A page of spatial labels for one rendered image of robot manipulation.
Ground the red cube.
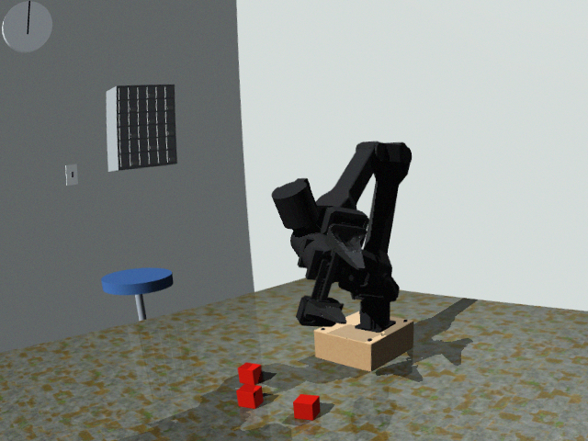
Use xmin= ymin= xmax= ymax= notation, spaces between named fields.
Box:
xmin=293 ymin=394 xmax=321 ymax=421
xmin=238 ymin=363 xmax=263 ymax=386
xmin=236 ymin=384 xmax=263 ymax=409

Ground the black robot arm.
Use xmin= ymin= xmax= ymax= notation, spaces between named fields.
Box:
xmin=271 ymin=141 xmax=412 ymax=333

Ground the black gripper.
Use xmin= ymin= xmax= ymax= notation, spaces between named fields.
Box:
xmin=296 ymin=206 xmax=369 ymax=327

